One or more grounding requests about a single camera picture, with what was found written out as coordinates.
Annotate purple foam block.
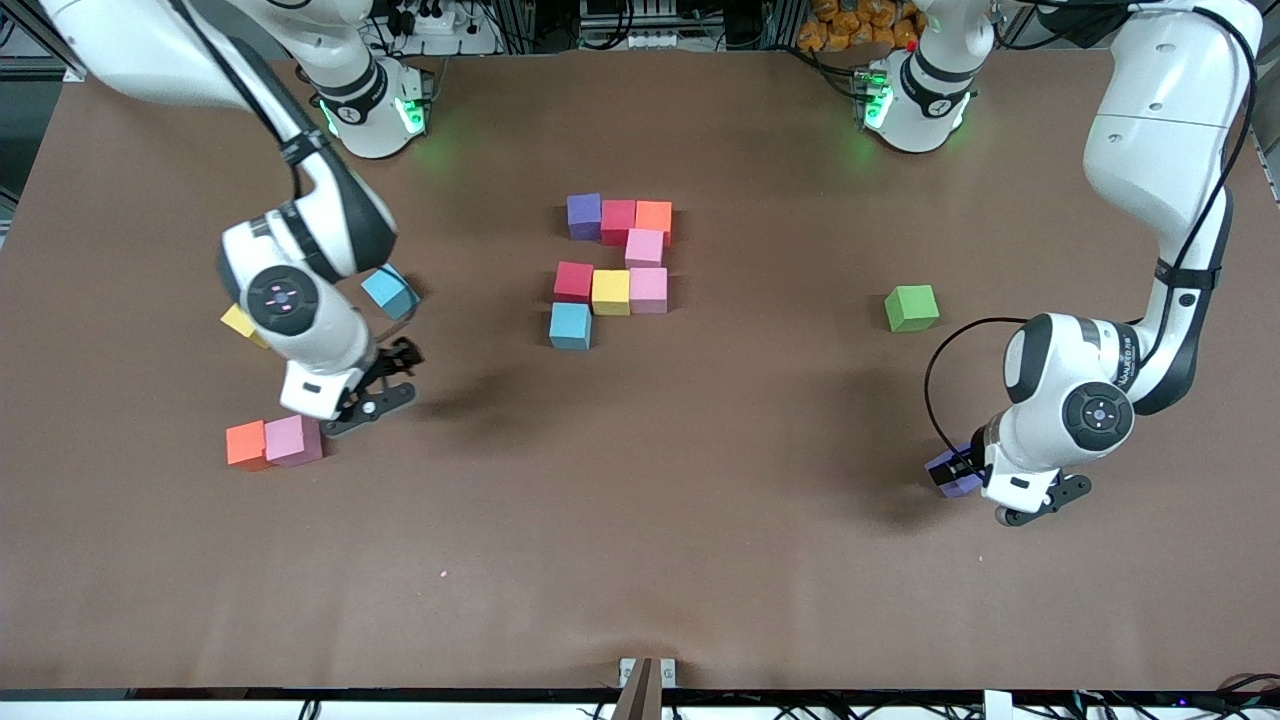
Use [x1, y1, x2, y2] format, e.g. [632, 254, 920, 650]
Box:
[925, 445, 986, 499]
[566, 193, 604, 242]

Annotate green foam block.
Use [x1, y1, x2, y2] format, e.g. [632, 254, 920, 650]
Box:
[884, 284, 941, 334]

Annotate cyan foam block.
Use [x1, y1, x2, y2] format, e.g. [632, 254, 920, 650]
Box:
[548, 302, 593, 351]
[361, 265, 422, 321]

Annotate yellow foam block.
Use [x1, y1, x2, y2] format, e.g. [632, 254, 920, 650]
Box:
[220, 303, 269, 349]
[592, 270, 633, 317]

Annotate white power strip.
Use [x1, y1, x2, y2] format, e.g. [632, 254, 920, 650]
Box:
[385, 0, 501, 56]

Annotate grey electronics rack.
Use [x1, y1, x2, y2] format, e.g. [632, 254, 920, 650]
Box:
[578, 0, 736, 53]

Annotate pile of orange packets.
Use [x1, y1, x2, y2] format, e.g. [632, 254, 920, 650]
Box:
[797, 0, 926, 53]

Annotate tangled dark cables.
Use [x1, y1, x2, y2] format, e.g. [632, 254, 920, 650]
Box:
[1060, 672, 1280, 720]

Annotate grey metal table edge bracket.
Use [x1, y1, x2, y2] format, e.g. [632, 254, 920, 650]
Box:
[618, 656, 678, 691]

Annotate brown tapered post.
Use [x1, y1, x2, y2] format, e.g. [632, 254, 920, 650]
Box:
[610, 657, 663, 720]

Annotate aluminium frame strut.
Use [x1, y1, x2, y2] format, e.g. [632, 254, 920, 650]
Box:
[0, 0, 91, 83]

